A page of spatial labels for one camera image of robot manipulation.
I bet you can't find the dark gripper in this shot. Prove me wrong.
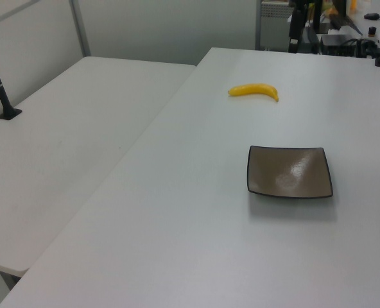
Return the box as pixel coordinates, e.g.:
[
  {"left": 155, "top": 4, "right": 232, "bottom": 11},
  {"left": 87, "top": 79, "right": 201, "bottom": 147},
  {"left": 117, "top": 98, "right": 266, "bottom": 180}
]
[{"left": 288, "top": 0, "right": 307, "bottom": 54}]

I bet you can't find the yellow banana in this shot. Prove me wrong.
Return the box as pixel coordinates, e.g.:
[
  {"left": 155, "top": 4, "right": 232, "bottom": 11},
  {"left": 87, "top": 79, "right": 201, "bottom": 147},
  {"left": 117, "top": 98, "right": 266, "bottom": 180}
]
[{"left": 227, "top": 83, "right": 280, "bottom": 103}]

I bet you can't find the square brown ceramic plate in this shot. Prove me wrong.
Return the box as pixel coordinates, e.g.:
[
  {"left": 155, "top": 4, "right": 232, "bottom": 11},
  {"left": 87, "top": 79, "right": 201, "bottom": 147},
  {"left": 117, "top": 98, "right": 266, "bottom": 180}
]
[{"left": 246, "top": 145, "right": 334, "bottom": 200}]

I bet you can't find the perforated metal panel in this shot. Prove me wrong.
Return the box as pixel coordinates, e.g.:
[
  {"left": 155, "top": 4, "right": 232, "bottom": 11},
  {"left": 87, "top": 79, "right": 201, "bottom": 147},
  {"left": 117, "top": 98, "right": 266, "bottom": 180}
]
[{"left": 255, "top": 0, "right": 294, "bottom": 51}]

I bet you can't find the black vertical pole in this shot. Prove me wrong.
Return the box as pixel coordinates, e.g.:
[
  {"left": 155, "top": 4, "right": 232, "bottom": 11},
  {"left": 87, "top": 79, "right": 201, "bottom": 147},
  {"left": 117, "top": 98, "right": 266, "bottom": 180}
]
[{"left": 311, "top": 0, "right": 324, "bottom": 33}]

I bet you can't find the black electronics box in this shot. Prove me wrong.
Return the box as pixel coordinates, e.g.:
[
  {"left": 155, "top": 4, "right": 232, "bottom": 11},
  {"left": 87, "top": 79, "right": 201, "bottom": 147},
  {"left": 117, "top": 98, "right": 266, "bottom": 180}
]
[{"left": 320, "top": 33, "right": 352, "bottom": 56}]

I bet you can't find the white folding side table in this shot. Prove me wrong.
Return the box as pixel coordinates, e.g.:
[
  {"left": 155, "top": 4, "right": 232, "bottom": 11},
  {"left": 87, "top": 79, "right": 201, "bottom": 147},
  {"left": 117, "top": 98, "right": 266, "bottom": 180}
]
[{"left": 0, "top": 56, "right": 197, "bottom": 280}]

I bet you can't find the bundle of black cables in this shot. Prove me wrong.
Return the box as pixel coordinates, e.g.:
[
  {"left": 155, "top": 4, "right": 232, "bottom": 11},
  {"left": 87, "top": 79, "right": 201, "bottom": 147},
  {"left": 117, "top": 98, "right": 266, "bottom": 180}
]
[{"left": 349, "top": 37, "right": 380, "bottom": 59}]

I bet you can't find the grey metal partition post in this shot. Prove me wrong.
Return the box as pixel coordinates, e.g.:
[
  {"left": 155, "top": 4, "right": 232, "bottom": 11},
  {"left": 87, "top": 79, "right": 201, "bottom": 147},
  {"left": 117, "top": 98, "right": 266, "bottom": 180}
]
[{"left": 69, "top": 0, "right": 92, "bottom": 58}]

